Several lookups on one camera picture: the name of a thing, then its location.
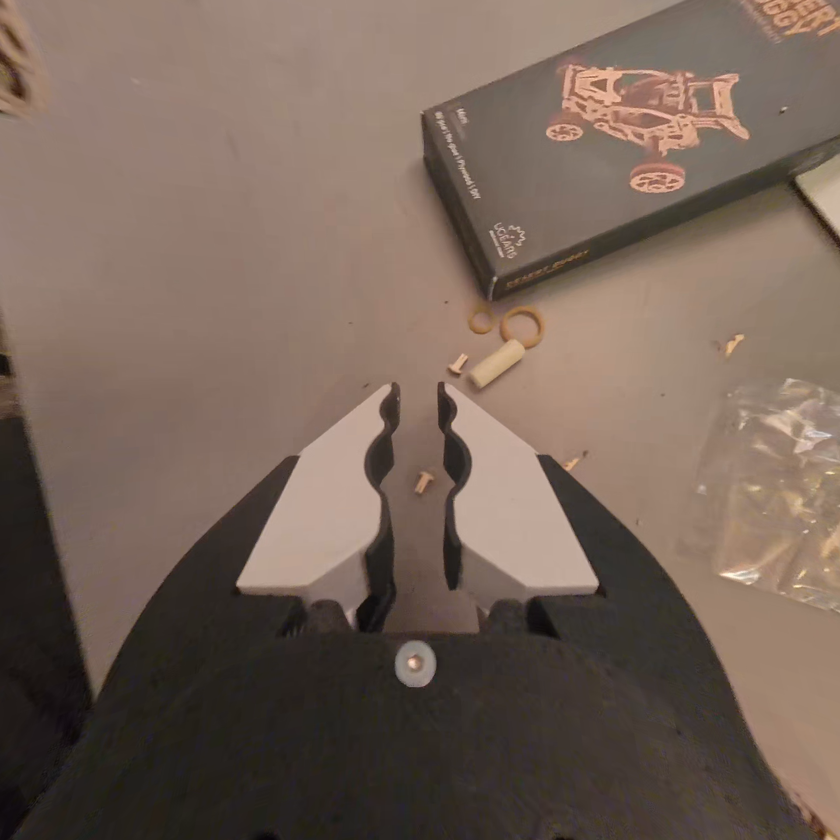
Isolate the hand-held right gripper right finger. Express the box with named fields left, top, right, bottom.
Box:
left=437, top=382, right=600, bottom=611

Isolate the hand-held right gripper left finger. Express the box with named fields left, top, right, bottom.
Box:
left=236, top=382, right=403, bottom=633

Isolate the black model kit box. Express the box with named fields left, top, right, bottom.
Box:
left=421, top=0, right=840, bottom=302

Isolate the small cream cylinder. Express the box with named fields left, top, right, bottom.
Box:
left=468, top=339, right=526, bottom=389

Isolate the clear plastic bag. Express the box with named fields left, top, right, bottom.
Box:
left=679, top=378, right=840, bottom=615

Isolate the thin tan ring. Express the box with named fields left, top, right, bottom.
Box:
left=500, top=306, right=546, bottom=349

